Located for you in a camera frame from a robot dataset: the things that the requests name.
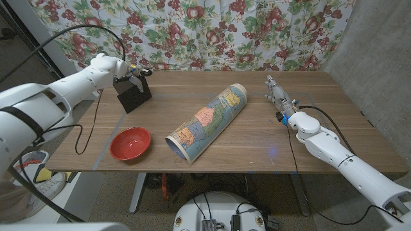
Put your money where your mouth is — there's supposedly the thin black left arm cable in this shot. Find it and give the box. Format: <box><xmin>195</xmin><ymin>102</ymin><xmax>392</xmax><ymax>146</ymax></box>
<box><xmin>41</xmin><ymin>91</ymin><xmax>103</xmax><ymax>155</ymax></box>

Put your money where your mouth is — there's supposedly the white robot torso edge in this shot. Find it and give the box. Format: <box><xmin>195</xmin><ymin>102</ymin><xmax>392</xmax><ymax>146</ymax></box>
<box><xmin>0</xmin><ymin>221</ymin><xmax>131</xmax><ymax>231</ymax></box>

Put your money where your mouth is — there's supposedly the red bowl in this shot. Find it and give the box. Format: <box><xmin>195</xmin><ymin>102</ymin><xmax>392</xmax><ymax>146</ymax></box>
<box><xmin>109</xmin><ymin>126</ymin><xmax>152</xmax><ymax>161</ymax></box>

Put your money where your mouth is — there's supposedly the yellow and black item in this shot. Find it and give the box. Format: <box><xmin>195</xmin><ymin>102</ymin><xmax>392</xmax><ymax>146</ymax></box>
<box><xmin>33</xmin><ymin>162</ymin><xmax>73</xmax><ymax>184</ymax></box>

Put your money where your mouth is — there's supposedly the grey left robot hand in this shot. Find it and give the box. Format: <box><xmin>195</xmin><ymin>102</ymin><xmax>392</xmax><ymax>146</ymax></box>
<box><xmin>123</xmin><ymin>64</ymin><xmax>145</xmax><ymax>94</ymax></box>

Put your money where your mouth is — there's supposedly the rolled colourful map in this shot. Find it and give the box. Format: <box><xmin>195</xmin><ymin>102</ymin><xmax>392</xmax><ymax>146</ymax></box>
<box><xmin>165</xmin><ymin>83</ymin><xmax>248</xmax><ymax>165</ymax></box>

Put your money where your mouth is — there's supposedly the black cable on floor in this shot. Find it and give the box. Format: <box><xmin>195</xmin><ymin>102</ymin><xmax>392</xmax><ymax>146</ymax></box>
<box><xmin>301</xmin><ymin>192</ymin><xmax>404</xmax><ymax>226</ymax></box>

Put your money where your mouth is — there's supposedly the white bin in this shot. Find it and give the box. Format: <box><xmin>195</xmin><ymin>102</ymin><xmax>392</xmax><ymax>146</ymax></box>
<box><xmin>14</xmin><ymin>150</ymin><xmax>51</xmax><ymax>176</ymax></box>

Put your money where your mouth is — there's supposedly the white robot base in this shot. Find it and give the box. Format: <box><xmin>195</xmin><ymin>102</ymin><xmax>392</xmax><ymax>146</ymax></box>
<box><xmin>173</xmin><ymin>191</ymin><xmax>267</xmax><ymax>231</ymax></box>

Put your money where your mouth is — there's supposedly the dark brown door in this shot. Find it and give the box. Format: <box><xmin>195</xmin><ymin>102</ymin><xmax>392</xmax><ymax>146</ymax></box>
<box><xmin>0</xmin><ymin>6</ymin><xmax>81</xmax><ymax>97</ymax></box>

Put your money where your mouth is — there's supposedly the black fan under table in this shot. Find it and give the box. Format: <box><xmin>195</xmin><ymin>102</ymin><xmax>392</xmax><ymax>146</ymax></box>
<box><xmin>143</xmin><ymin>173</ymin><xmax>163</xmax><ymax>191</ymax></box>

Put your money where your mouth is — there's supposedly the dark table leg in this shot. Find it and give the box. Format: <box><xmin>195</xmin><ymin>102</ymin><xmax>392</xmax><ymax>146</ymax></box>
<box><xmin>288</xmin><ymin>173</ymin><xmax>311</xmax><ymax>218</ymax></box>

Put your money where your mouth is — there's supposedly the floral fruit print backdrop cloth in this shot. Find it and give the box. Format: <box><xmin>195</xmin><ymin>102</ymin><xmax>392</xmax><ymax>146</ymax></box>
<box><xmin>27</xmin><ymin>0</ymin><xmax>357</xmax><ymax>96</ymax></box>

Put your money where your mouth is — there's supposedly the brown trouser leg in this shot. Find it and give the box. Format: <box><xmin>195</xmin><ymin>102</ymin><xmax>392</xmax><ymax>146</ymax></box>
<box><xmin>0</xmin><ymin>182</ymin><xmax>33</xmax><ymax>222</ymax></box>

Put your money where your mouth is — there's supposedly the white table leg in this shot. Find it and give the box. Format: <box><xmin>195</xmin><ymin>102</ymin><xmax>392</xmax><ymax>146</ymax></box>
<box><xmin>128</xmin><ymin>172</ymin><xmax>148</xmax><ymax>214</ymax></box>

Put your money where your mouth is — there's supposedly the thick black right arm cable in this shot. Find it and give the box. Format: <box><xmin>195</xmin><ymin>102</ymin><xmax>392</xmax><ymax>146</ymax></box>
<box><xmin>298</xmin><ymin>105</ymin><xmax>357</xmax><ymax>157</ymax></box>

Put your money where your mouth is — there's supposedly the white sneaker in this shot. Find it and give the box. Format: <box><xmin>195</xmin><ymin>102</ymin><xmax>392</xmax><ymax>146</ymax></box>
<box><xmin>25</xmin><ymin>171</ymin><xmax>67</xmax><ymax>216</ymax></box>

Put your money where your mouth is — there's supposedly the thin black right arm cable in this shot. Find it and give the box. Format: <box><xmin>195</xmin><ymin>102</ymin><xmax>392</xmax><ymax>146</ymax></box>
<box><xmin>287</xmin><ymin>126</ymin><xmax>299</xmax><ymax>174</ymax></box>

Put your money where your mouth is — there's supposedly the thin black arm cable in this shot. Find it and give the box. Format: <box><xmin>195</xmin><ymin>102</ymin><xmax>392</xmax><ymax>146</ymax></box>
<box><xmin>41</xmin><ymin>91</ymin><xmax>103</xmax><ymax>155</ymax></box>
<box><xmin>287</xmin><ymin>126</ymin><xmax>299</xmax><ymax>174</ymax></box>

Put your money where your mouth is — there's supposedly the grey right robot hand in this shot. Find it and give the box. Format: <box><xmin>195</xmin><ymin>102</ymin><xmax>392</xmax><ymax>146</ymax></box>
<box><xmin>265</xmin><ymin>75</ymin><xmax>301</xmax><ymax>118</ymax></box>

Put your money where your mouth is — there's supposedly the black door handle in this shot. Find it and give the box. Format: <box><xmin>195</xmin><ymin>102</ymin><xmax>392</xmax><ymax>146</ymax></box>
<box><xmin>0</xmin><ymin>28</ymin><xmax>16</xmax><ymax>42</ymax></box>

